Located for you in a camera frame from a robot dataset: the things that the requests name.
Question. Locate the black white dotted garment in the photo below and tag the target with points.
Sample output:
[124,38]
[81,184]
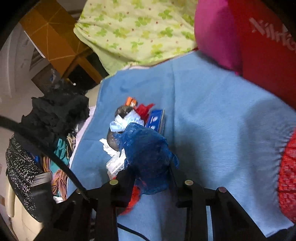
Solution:
[30,184]

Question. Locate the red plastic mesh basket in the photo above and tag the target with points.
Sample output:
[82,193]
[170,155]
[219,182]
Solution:
[287,180]

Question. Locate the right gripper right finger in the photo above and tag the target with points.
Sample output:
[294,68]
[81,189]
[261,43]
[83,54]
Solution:
[183,191]

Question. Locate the magenta pillow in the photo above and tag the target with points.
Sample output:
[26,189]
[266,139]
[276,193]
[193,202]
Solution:
[216,35]

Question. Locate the orange wooden pillar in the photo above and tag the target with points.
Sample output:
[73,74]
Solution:
[51,29]

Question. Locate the teal cloth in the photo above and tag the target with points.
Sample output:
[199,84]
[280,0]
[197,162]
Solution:
[61,152]

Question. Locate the green clover quilt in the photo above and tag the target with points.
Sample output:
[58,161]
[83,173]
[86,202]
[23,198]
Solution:
[137,32]

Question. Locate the blue plastic bag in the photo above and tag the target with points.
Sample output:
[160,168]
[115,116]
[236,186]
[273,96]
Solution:
[147,152]

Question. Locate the orange wrapper bundle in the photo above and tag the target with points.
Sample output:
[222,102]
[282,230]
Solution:
[132,102]

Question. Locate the blue cardboard box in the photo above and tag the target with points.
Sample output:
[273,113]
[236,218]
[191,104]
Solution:
[156,121]

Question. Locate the red Nilrich paper bag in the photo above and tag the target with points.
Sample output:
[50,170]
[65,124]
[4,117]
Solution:
[267,48]

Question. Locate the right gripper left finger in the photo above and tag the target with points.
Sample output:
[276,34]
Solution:
[121,193]

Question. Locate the striped orange cloth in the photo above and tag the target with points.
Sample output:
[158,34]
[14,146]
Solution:
[58,181]

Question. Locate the white paper scrap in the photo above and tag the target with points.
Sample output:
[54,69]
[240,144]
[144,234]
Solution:
[117,161]

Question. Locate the light blue blanket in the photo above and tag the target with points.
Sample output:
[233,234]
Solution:
[224,130]

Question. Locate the black lace garment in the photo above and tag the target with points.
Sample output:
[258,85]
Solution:
[56,114]

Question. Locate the black plastic bag bundle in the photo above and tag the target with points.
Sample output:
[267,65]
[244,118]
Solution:
[122,111]

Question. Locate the red mesh ribbon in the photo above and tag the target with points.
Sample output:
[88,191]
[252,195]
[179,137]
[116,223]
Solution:
[143,111]

